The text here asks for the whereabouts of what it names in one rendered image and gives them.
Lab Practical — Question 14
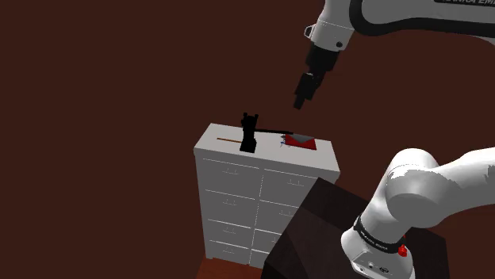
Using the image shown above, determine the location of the red and grey flat box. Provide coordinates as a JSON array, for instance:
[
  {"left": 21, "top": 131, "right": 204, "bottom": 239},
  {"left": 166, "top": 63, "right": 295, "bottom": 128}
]
[{"left": 280, "top": 132, "right": 318, "bottom": 151}]

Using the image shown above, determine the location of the black animal figure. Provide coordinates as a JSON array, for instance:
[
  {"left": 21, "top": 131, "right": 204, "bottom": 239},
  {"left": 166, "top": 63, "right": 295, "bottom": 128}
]
[{"left": 239, "top": 112, "right": 259, "bottom": 155}]

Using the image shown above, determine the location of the white chest of drawers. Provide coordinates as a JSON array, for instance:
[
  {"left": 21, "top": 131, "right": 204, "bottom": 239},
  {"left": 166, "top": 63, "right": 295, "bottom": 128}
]
[{"left": 193, "top": 122, "right": 341, "bottom": 269}]

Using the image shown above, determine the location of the dark robot stand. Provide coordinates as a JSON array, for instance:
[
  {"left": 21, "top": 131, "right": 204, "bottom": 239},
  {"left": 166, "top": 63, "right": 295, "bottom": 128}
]
[{"left": 260, "top": 177, "right": 452, "bottom": 279}]

